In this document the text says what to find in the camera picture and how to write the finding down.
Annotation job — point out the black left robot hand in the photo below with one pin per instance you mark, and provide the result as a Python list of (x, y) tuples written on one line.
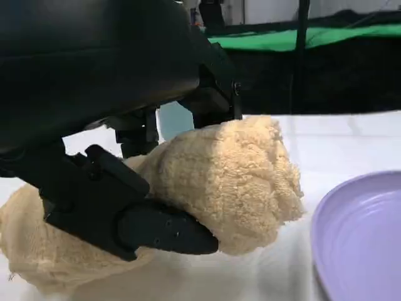
[(94, 56)]

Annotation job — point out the beige towel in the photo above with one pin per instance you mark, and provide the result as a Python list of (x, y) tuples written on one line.
[(225, 182)]

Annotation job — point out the pale green mug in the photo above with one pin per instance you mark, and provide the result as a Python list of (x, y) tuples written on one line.
[(175, 122)]

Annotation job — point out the black upright pole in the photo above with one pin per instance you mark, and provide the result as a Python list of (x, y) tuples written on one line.
[(300, 47)]

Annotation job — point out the green cloth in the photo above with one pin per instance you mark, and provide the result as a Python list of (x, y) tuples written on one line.
[(329, 36)]

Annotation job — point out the black cloth backdrop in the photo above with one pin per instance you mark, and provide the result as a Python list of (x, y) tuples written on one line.
[(344, 78)]

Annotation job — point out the lilac plate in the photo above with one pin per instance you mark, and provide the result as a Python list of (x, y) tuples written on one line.
[(363, 238)]

